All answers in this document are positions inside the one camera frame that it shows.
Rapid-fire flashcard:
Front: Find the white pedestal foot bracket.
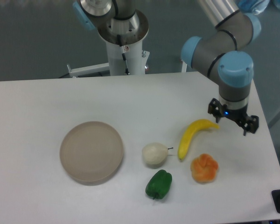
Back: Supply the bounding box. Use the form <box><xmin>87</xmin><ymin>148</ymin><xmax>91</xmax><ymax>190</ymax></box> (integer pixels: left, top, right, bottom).
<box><xmin>181</xmin><ymin>61</ymin><xmax>187</xmax><ymax>73</ymax></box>

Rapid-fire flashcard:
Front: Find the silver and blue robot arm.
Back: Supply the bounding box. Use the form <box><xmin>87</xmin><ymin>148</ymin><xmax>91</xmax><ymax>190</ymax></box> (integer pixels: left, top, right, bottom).
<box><xmin>72</xmin><ymin>0</ymin><xmax>261</xmax><ymax>133</ymax></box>

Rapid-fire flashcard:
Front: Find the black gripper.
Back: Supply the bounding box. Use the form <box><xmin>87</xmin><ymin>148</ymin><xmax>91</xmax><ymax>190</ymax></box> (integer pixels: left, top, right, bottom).
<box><xmin>208</xmin><ymin>98</ymin><xmax>259</xmax><ymax>136</ymax></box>

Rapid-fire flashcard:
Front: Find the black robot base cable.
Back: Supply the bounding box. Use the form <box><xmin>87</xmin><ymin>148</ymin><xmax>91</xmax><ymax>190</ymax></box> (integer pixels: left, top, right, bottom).
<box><xmin>116</xmin><ymin>34</ymin><xmax>131</xmax><ymax>75</ymax></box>

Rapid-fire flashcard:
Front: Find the orange knotted bread roll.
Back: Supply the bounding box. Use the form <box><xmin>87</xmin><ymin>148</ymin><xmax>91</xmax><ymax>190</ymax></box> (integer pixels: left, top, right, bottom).
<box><xmin>190</xmin><ymin>154</ymin><xmax>219</xmax><ymax>183</ymax></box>

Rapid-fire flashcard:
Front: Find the yellow banana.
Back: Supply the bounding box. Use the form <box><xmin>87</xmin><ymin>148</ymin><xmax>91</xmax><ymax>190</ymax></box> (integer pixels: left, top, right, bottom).
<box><xmin>177</xmin><ymin>119</ymin><xmax>220</xmax><ymax>161</ymax></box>

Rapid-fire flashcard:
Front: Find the blue plastic bag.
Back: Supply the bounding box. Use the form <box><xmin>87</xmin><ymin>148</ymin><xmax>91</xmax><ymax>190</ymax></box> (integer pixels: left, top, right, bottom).
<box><xmin>236</xmin><ymin>0</ymin><xmax>270</xmax><ymax>15</ymax></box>

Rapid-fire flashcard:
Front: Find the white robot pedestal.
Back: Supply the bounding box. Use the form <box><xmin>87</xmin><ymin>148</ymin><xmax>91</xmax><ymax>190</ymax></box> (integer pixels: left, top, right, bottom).
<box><xmin>67</xmin><ymin>38</ymin><xmax>150</xmax><ymax>77</ymax></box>

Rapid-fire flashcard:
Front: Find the white pear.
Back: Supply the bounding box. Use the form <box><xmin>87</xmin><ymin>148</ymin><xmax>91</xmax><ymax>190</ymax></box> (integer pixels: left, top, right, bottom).
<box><xmin>142</xmin><ymin>142</ymin><xmax>173</xmax><ymax>165</ymax></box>

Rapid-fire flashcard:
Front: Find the beige round plate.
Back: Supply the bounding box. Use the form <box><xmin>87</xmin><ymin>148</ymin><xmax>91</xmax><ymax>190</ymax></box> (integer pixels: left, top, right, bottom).
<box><xmin>59</xmin><ymin>121</ymin><xmax>124</xmax><ymax>185</ymax></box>

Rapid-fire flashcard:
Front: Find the green bell pepper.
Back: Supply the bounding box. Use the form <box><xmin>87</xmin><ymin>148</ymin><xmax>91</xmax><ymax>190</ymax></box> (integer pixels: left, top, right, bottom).
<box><xmin>145</xmin><ymin>169</ymin><xmax>173</xmax><ymax>200</ymax></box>

